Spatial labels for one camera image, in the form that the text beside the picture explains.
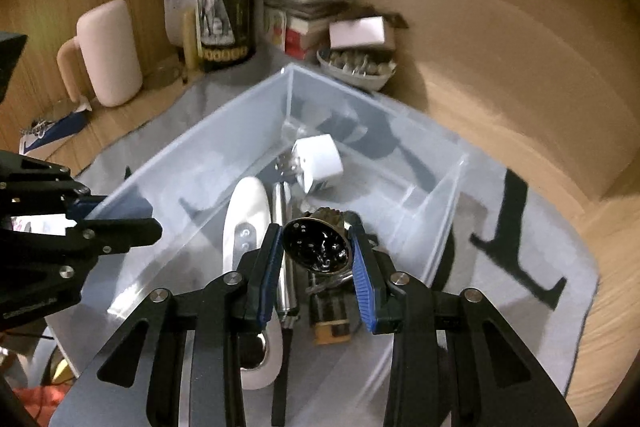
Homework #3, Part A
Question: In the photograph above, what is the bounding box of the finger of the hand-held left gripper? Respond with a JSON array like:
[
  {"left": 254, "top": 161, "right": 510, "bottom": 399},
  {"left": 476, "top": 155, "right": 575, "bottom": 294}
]
[
  {"left": 0, "top": 152, "right": 108, "bottom": 220},
  {"left": 0, "top": 217, "right": 163, "bottom": 293}
]

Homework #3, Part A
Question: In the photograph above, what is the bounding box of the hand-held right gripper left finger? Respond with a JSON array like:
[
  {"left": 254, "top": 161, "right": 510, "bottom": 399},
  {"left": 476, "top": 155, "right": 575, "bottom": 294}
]
[{"left": 50, "top": 222, "right": 286, "bottom": 427}]

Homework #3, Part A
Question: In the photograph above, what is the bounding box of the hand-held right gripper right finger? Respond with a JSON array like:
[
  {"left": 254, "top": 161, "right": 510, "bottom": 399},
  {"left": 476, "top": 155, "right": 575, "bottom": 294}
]
[{"left": 347, "top": 213, "right": 578, "bottom": 427}]

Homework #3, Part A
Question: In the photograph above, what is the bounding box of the white rounded plastic device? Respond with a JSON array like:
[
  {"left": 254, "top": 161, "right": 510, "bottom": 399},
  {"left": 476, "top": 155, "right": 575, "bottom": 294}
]
[{"left": 221, "top": 177, "right": 285, "bottom": 390}]

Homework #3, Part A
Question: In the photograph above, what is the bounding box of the clear plastic storage bin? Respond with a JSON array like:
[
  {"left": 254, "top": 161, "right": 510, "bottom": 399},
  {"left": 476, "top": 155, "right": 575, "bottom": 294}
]
[{"left": 47, "top": 63, "right": 471, "bottom": 427}]

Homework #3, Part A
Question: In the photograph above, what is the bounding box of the silver metal cylinder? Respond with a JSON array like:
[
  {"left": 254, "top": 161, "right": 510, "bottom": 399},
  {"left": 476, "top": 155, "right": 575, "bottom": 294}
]
[{"left": 270, "top": 182, "right": 301, "bottom": 328}]

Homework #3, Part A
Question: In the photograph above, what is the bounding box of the orange red cloth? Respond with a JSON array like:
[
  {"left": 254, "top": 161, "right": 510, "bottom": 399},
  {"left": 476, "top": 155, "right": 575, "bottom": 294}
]
[{"left": 12, "top": 384, "right": 76, "bottom": 427}]

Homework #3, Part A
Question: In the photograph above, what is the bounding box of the white power plug adapter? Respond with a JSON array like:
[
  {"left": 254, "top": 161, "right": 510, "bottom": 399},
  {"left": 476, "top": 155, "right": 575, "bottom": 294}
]
[{"left": 277, "top": 133, "right": 345, "bottom": 195}]

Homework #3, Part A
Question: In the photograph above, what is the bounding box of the grey mat with black pattern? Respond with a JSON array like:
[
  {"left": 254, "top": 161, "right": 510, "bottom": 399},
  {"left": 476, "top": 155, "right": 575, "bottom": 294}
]
[{"left": 45, "top": 42, "right": 601, "bottom": 427}]

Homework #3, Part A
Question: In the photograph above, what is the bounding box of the pale pink mug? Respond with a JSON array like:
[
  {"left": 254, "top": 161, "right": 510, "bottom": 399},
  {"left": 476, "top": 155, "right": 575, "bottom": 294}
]
[{"left": 56, "top": 0, "right": 144, "bottom": 108}]

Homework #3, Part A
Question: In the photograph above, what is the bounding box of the white bowl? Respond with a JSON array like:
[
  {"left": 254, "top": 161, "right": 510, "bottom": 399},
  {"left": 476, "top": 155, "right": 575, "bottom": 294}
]
[{"left": 316, "top": 47, "right": 398, "bottom": 92}]

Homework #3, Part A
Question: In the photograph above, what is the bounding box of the handwritten paper note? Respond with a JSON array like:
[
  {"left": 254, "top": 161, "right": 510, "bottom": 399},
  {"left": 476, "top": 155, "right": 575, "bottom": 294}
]
[{"left": 160, "top": 0, "right": 197, "bottom": 46}]

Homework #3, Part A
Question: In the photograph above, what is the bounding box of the red and white box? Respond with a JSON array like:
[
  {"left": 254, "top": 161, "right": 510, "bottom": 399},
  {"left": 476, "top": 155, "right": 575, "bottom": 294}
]
[{"left": 285, "top": 18, "right": 331, "bottom": 60}]

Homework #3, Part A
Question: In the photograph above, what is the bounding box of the small white box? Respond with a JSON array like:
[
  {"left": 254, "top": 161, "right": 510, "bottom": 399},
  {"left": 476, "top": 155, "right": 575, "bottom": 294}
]
[{"left": 328, "top": 16, "right": 387, "bottom": 50}]

